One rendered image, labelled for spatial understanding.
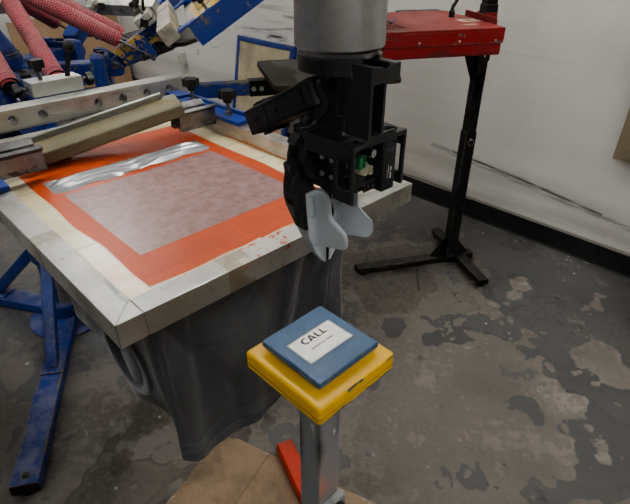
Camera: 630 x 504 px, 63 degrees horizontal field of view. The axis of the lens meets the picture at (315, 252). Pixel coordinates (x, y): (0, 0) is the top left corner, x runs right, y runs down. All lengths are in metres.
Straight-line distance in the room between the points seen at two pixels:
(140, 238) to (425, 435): 1.21
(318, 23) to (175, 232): 0.56
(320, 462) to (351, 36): 0.55
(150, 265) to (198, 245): 0.09
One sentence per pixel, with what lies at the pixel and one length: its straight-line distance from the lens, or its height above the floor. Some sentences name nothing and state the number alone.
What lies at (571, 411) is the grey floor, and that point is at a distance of 2.03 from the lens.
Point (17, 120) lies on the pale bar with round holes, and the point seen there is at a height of 1.01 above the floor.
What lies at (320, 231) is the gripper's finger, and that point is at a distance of 0.51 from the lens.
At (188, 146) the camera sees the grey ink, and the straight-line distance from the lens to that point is 1.26.
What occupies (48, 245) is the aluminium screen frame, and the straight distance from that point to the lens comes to 0.86.
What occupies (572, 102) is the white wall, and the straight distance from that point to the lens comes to 2.68.
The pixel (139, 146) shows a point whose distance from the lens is 1.31.
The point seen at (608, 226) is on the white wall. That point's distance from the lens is 2.77.
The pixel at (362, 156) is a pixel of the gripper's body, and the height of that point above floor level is 1.22.
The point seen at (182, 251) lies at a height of 0.95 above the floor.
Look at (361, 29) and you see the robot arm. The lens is 0.42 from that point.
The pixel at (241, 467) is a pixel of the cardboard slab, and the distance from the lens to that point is 1.69.
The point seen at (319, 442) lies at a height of 0.82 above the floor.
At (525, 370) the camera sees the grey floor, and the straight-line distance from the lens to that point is 2.11.
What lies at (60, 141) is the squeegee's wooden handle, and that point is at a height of 1.00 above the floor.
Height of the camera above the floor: 1.39
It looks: 32 degrees down
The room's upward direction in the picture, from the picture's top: straight up
